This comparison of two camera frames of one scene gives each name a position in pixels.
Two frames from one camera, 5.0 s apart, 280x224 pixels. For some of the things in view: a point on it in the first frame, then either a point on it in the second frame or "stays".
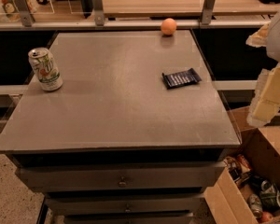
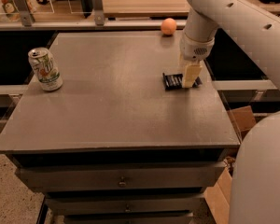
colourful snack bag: (17, 4) stays
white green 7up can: (46, 69) stays
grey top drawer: (119, 178) stays
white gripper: (278, 36) -> (194, 49)
